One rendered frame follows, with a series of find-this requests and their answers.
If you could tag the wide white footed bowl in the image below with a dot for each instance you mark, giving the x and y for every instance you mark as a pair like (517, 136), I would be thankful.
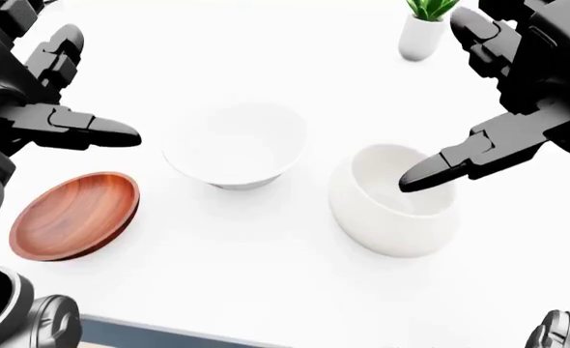
(235, 145)

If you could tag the white plant pot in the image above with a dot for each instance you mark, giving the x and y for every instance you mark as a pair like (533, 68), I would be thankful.
(420, 38)

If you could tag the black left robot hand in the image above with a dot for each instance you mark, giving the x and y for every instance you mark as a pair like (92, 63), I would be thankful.
(5, 90)

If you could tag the shallow brown wooden bowl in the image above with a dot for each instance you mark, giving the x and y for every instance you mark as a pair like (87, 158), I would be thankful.
(75, 216)

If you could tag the deep white round bowl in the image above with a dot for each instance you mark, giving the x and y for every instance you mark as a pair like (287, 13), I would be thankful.
(391, 206)

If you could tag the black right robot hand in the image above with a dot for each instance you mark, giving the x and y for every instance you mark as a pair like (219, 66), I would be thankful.
(546, 72)

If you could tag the green succulent plant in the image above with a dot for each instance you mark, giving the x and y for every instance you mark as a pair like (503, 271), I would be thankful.
(430, 8)

